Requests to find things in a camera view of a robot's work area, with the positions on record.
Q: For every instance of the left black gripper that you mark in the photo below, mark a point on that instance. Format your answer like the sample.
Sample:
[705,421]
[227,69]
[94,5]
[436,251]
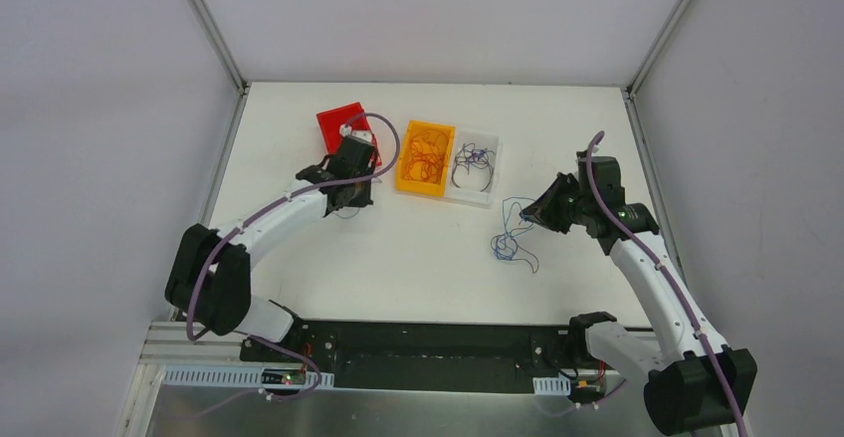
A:
[349,193]

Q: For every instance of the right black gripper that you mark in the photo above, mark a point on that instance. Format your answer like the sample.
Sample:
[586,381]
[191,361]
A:
[562,199]

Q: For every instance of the red plastic bin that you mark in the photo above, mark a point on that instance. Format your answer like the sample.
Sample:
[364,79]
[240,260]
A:
[330,121]

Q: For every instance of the yellow plastic bin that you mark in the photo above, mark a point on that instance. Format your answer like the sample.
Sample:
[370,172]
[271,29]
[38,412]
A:
[424,159]

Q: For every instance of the white plastic bin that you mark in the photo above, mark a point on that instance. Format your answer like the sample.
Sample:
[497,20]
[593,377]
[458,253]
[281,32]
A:
[473,174]

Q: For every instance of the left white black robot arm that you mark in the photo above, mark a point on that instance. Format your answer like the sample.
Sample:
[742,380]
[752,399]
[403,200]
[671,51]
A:
[211,274]

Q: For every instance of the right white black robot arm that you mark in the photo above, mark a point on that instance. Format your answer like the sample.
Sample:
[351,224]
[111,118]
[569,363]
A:
[694,379]

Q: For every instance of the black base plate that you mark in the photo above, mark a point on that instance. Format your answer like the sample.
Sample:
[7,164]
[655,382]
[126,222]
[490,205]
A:
[503,359]

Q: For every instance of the right white cable duct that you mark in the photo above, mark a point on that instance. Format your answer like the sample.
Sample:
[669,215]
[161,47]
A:
[551,386]

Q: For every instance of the white cable duct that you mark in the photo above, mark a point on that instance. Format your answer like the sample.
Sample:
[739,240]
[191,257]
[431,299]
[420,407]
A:
[551,386]
[274,378]

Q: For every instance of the left white cable duct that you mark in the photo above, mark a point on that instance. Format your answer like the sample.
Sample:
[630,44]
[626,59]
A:
[274,378]

